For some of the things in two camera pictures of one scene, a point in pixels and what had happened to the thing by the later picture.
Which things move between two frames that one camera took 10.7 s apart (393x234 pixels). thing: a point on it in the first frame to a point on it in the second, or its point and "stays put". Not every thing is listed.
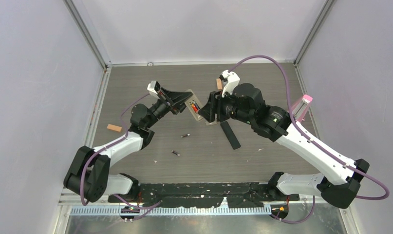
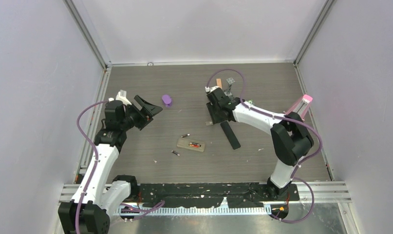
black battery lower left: x=176 y=153 stays put
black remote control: x=230 y=135 stays put
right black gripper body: x=226 y=107 stays put
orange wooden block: x=219 y=84 stays put
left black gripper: x=179 y=98 to x=144 y=119
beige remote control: x=193 y=98 to x=183 y=143
